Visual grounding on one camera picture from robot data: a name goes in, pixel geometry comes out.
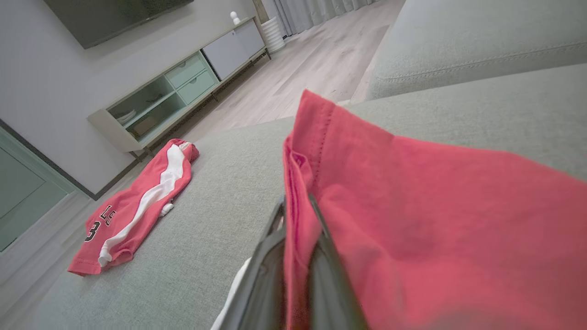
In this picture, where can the stack of white plates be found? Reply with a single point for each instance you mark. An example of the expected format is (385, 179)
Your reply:
(126, 117)

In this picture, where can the white ribbed floor vase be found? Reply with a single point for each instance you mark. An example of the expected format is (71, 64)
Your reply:
(273, 36)

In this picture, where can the red Bulls 23 jersey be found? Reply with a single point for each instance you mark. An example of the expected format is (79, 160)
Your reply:
(435, 220)

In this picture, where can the grey fabric ottoman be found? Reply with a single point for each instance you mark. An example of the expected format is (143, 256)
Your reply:
(220, 183)

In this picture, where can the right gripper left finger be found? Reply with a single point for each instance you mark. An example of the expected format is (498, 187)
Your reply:
(261, 293)

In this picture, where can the brown wooden pillar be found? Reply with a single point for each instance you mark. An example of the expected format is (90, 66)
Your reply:
(261, 9)

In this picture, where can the brown box in shelf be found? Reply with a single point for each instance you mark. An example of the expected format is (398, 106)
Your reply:
(146, 126)

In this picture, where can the pale green panelled door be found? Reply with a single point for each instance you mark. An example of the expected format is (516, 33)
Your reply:
(23, 192)

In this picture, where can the wall-mounted black television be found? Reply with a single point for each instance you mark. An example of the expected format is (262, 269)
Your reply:
(105, 18)

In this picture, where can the grey curtain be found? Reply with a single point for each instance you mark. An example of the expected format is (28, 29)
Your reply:
(312, 13)

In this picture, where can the red shorts white stripe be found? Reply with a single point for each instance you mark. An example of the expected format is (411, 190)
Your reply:
(124, 215)

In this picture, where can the small white figurine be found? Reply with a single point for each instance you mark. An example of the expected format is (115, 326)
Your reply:
(235, 18)

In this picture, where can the white and green TV cabinet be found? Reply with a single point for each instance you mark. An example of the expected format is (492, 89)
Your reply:
(229, 50)

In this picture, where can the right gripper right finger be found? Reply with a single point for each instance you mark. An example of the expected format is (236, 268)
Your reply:
(330, 298)

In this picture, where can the grey sofa seat cushion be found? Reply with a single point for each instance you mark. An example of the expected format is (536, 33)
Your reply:
(481, 36)

